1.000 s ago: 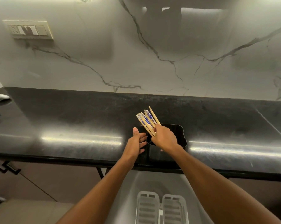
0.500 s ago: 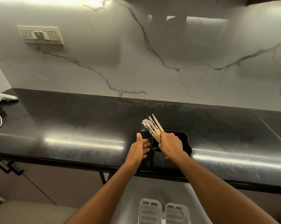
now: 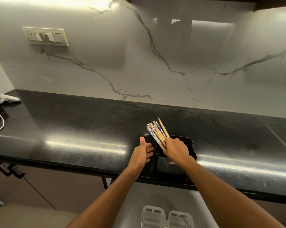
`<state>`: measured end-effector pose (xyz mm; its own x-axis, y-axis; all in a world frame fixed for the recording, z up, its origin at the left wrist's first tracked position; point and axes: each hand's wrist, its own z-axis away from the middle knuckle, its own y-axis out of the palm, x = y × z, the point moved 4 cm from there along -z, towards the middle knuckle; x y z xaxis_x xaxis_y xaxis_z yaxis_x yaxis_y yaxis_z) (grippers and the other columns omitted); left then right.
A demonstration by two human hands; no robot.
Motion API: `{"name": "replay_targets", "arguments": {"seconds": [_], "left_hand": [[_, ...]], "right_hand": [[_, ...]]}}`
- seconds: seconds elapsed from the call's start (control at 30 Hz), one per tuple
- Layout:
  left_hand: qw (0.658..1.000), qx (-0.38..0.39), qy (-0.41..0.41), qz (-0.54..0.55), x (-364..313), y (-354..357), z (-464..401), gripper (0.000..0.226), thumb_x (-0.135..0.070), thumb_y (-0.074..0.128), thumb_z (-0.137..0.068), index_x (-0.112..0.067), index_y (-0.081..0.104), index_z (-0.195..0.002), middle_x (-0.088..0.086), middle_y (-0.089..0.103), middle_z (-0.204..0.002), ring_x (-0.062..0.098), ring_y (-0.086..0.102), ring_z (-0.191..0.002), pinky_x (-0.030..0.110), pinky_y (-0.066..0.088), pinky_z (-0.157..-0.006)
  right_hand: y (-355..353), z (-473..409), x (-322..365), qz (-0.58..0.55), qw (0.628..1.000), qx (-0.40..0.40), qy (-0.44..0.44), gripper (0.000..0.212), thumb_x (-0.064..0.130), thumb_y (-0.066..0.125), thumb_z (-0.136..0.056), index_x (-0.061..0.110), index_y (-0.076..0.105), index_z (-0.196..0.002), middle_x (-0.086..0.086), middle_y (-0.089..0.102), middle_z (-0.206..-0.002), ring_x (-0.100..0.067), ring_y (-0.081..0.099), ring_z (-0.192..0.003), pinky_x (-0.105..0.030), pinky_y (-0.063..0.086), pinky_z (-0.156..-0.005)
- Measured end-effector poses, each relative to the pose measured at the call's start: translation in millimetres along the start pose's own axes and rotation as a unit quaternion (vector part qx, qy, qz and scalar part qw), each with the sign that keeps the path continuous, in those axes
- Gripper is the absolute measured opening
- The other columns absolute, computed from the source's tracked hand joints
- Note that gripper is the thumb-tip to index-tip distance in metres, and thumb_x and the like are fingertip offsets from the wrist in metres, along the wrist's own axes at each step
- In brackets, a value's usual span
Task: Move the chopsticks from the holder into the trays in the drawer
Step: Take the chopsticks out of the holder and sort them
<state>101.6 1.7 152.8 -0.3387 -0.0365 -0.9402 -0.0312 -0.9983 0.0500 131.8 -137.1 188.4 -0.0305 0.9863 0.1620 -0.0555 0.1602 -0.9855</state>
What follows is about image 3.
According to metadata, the cream wall switch panel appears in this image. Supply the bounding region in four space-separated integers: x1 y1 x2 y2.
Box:
22 27 69 47

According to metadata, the person's right forearm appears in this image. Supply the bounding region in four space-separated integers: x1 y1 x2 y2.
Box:
180 159 286 228

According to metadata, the person's right hand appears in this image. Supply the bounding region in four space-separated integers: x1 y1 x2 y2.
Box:
163 138 196 168

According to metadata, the white handheld device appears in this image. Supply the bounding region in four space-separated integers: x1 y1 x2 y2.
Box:
0 94 21 104

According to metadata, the person's left forearm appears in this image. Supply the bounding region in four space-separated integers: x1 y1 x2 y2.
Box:
66 165 141 228

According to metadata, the bundle of chopsticks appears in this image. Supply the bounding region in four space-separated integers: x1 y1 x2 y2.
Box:
146 117 170 151

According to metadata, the black plastic tray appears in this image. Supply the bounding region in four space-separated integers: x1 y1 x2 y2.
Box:
143 135 197 184

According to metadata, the person's left hand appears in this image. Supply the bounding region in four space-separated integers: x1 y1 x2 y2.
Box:
127 137 155 174

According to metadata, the brown cabinet door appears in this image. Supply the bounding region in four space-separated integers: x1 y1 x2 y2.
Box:
0 161 105 214

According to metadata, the black cabinet handle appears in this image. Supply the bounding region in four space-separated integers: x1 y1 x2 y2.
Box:
0 162 25 180

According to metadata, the dark overhead cabinet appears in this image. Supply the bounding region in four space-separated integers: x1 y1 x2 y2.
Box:
124 0 286 12

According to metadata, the white plastic rack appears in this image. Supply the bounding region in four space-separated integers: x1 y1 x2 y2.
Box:
141 205 195 228

